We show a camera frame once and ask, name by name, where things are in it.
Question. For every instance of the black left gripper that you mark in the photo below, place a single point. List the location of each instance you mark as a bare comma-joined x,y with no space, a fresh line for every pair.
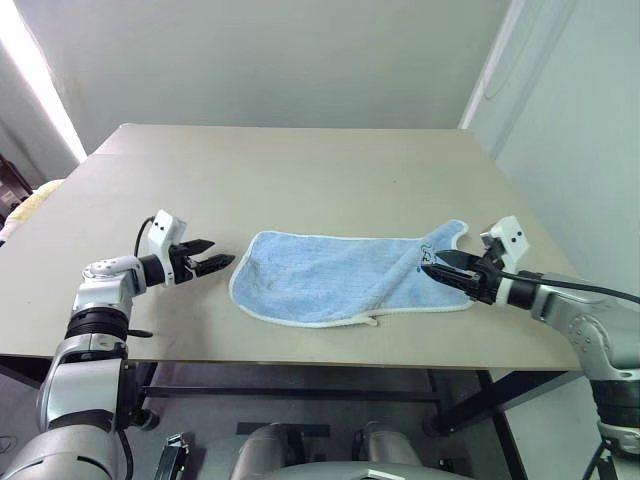
179,262

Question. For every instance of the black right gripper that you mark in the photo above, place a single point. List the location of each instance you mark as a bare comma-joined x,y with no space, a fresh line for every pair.
486,285

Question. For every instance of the light blue towel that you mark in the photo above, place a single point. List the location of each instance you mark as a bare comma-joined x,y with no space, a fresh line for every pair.
320,275

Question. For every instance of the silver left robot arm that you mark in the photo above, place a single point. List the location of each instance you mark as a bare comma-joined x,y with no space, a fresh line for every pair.
100,295

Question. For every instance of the grey rounded robot leg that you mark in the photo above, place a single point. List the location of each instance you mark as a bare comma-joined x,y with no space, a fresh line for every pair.
387,445
267,450

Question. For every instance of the dark wooden furniture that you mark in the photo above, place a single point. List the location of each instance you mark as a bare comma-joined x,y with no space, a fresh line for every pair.
12,185

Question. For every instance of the grey robot torso edge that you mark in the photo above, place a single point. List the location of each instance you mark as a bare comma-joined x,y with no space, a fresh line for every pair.
370,472

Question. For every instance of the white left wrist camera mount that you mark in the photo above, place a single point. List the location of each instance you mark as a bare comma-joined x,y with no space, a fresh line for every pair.
165,230

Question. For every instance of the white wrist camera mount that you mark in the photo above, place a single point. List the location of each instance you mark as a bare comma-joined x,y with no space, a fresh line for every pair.
512,235
165,230

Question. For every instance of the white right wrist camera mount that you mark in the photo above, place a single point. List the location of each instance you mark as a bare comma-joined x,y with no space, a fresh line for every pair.
512,235

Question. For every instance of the black metal table frame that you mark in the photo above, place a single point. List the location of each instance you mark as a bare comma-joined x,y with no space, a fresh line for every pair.
300,392

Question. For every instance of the shiny metal bracket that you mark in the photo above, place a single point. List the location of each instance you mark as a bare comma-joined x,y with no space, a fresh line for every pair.
172,455

